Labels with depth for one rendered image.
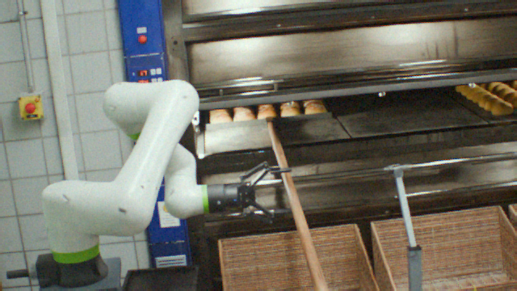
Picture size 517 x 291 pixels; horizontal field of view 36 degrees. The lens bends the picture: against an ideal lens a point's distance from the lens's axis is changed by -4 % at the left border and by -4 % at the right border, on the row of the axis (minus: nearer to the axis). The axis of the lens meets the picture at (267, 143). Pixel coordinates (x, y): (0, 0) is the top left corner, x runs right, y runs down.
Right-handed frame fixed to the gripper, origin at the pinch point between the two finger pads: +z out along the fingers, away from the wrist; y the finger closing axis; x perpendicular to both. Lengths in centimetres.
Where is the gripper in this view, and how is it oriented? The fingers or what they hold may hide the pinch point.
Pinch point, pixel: (289, 190)
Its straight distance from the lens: 261.5
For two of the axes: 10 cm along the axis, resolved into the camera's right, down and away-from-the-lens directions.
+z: 9.9, -1.0, 0.4
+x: 0.7, 2.4, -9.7
